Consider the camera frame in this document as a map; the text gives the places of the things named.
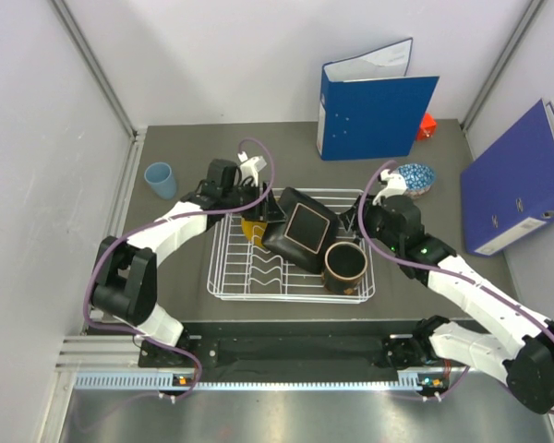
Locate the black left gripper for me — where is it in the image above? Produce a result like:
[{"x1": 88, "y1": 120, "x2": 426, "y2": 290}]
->
[{"x1": 223, "y1": 181, "x2": 287, "y2": 223}]

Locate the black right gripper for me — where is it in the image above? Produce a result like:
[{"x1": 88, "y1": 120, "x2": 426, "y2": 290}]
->
[{"x1": 339, "y1": 194, "x2": 403, "y2": 254}]

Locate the yellow plate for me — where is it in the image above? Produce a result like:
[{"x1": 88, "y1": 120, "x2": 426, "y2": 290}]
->
[{"x1": 241, "y1": 218, "x2": 268, "y2": 248}]

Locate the black square plate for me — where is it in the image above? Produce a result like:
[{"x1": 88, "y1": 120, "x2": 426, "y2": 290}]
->
[{"x1": 262, "y1": 187, "x2": 339, "y2": 274}]

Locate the white wire dish rack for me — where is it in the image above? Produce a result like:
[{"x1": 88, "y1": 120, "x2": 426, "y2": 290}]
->
[{"x1": 207, "y1": 187, "x2": 376, "y2": 304}]

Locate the blue patterned bowl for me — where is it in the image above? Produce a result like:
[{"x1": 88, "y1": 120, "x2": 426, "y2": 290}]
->
[{"x1": 396, "y1": 163, "x2": 436, "y2": 194}]

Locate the light blue cup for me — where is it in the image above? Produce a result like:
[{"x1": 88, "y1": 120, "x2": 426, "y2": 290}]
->
[{"x1": 144, "y1": 162, "x2": 177, "y2": 200}]

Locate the brown floral patterned bowl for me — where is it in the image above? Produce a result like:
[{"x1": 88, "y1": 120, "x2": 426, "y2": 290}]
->
[{"x1": 404, "y1": 186, "x2": 431, "y2": 199}]

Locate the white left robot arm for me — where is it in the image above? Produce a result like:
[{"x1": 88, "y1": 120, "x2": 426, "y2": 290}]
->
[{"x1": 86, "y1": 152, "x2": 284, "y2": 366}]

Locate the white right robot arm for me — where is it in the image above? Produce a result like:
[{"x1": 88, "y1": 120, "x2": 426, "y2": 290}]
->
[{"x1": 341, "y1": 161, "x2": 554, "y2": 415}]

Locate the dark brown mug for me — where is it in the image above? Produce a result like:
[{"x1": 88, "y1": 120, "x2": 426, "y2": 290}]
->
[{"x1": 321, "y1": 242, "x2": 367, "y2": 295}]

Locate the blue standing binder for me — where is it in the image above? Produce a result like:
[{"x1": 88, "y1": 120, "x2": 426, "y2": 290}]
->
[{"x1": 316, "y1": 38, "x2": 439, "y2": 161}]

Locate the small orange object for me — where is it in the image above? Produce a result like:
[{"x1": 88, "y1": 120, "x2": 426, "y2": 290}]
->
[{"x1": 415, "y1": 113, "x2": 437, "y2": 141}]

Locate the purple leaning binder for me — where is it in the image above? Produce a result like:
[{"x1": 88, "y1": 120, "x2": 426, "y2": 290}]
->
[{"x1": 461, "y1": 100, "x2": 554, "y2": 257}]

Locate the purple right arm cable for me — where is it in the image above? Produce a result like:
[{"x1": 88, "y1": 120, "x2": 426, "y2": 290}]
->
[{"x1": 357, "y1": 160, "x2": 554, "y2": 414}]

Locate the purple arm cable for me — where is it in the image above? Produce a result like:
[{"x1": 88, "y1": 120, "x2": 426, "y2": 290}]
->
[
  {"x1": 81, "y1": 137, "x2": 276, "y2": 401},
  {"x1": 357, "y1": 160, "x2": 554, "y2": 414}
]

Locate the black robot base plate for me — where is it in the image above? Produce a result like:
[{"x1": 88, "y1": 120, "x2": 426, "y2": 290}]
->
[{"x1": 138, "y1": 317, "x2": 472, "y2": 370}]

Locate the slotted cable duct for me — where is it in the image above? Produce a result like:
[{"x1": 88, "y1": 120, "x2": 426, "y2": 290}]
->
[{"x1": 74, "y1": 372, "x2": 446, "y2": 392}]

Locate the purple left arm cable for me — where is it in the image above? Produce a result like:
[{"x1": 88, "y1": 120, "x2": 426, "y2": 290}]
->
[{"x1": 81, "y1": 137, "x2": 276, "y2": 401}]

